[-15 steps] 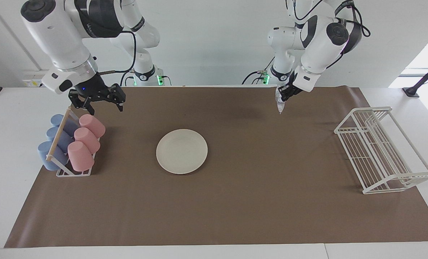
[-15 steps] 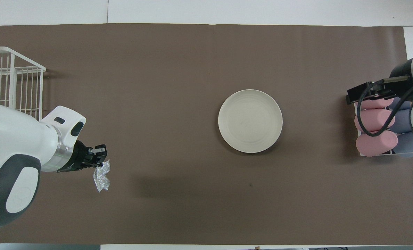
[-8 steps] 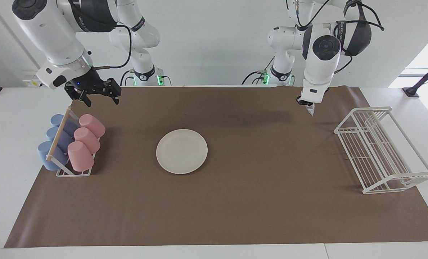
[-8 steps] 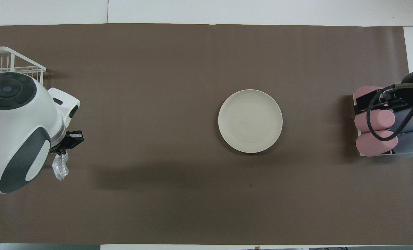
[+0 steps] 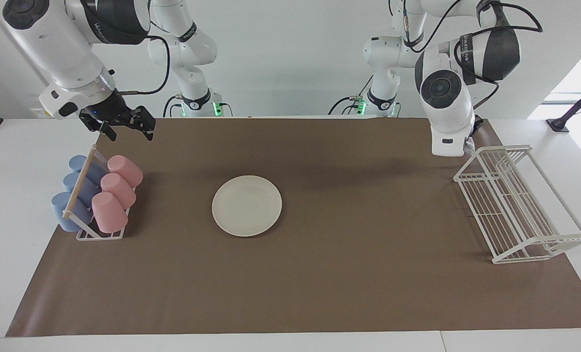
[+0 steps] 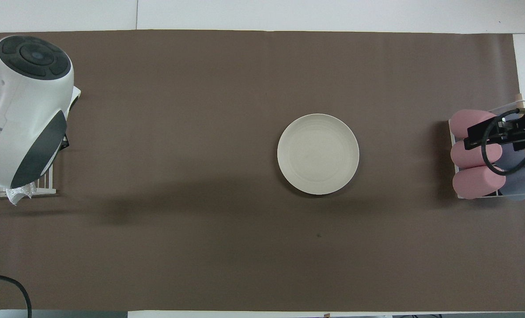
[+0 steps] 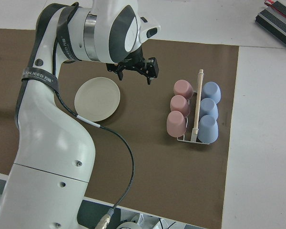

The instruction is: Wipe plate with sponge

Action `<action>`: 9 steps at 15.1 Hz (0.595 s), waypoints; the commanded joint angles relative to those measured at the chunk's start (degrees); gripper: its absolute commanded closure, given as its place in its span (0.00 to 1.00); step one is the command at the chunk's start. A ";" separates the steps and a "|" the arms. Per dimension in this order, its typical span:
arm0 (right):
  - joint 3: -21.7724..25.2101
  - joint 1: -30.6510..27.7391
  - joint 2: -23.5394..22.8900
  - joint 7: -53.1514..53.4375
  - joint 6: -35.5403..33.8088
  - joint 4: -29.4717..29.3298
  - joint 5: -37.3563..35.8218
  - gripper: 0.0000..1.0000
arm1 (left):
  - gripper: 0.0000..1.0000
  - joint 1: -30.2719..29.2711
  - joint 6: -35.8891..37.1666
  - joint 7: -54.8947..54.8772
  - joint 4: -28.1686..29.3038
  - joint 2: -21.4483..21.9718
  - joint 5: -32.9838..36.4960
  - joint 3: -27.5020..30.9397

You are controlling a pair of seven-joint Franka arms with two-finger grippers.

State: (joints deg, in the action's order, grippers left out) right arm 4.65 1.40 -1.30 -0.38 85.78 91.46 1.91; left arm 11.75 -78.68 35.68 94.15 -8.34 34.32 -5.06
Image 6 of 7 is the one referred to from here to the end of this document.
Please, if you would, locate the pink plastic cup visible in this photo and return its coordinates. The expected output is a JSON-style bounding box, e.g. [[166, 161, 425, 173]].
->
[[450, 139, 503, 170], [449, 109, 498, 140], [452, 165, 506, 200]]

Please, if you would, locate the cream round plate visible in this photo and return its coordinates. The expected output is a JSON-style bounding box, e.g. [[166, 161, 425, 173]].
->
[[277, 114, 360, 196]]

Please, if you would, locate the brown table mat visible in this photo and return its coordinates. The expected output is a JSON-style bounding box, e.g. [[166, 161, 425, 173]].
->
[[0, 29, 525, 312]]

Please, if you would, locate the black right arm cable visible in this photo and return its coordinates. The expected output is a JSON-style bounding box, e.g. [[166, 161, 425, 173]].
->
[[482, 108, 525, 176]]

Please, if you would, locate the white wire dish rack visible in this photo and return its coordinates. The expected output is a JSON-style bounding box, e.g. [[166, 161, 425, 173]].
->
[[0, 60, 56, 197]]

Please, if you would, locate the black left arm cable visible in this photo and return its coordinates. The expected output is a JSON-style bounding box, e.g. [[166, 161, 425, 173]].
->
[[0, 273, 32, 318]]

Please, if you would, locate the clear plastic wrap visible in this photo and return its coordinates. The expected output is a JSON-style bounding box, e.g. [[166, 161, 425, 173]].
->
[[5, 181, 37, 207]]

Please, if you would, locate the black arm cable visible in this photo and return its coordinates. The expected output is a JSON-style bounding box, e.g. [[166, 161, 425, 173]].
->
[[0, 273, 32, 318], [482, 108, 525, 176]]

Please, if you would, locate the blue plastic cup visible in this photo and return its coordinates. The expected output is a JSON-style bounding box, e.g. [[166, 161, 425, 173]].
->
[[500, 167, 525, 202], [496, 140, 525, 170]]

